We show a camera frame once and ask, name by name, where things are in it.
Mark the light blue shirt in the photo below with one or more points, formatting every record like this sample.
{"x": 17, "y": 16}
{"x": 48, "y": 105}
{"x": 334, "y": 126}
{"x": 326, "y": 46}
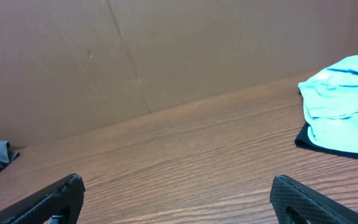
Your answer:
{"x": 340, "y": 105}

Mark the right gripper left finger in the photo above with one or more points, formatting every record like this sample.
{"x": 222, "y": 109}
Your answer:
{"x": 60, "y": 202}

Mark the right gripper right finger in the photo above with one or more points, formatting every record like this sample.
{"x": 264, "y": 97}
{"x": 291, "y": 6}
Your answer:
{"x": 294, "y": 202}

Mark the cardboard box wall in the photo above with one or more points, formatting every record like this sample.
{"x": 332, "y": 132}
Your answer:
{"x": 71, "y": 66}

